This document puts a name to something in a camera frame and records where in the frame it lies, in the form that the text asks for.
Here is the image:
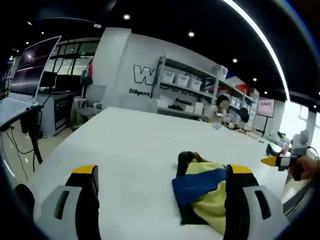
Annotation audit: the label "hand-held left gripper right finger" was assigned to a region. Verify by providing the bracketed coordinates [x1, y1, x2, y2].
[223, 163, 291, 240]

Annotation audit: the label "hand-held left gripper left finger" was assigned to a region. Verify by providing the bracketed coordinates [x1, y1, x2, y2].
[34, 164, 102, 240]

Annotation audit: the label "yellow blue black garment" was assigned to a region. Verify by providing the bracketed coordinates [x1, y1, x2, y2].
[171, 151, 228, 236]

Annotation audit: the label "person's right hand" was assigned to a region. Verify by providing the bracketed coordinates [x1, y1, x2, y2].
[298, 156, 320, 181]

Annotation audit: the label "black small stand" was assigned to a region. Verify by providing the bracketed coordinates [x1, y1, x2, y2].
[265, 143, 279, 157]

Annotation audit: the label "pink display screen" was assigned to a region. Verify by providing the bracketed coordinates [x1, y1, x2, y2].
[257, 98, 276, 119]

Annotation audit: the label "pile of small toys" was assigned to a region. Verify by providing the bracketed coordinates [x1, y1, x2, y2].
[212, 121, 263, 140]

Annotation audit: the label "black desk stand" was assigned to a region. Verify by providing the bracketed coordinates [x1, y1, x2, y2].
[21, 106, 45, 166]

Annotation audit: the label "grey counter cabinet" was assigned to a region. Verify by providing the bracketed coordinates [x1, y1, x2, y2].
[39, 89, 83, 137]

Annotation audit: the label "white ceiling strip light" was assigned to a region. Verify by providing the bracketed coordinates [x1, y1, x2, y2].
[221, 0, 293, 102]

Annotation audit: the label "white office chair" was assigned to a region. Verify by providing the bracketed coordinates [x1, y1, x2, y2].
[71, 84, 107, 125]

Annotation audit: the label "white side desk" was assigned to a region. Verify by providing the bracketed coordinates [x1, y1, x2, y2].
[0, 96, 41, 132]

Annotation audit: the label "white storage bin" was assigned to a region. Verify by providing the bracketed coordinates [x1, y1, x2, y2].
[188, 76, 202, 90]
[163, 71, 176, 84]
[174, 73, 190, 86]

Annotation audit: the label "black computer monitor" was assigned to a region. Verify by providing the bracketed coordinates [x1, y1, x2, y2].
[39, 71, 58, 89]

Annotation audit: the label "hanging bags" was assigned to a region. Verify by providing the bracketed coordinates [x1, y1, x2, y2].
[79, 59, 95, 87]

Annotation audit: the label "grey metal shelf rack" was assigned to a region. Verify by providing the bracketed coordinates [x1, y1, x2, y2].
[155, 53, 260, 120]

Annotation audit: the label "large dark display panel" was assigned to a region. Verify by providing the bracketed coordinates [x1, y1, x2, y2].
[9, 34, 63, 102]

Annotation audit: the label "thin gripper cable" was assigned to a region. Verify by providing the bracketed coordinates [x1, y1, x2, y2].
[307, 145, 320, 161]

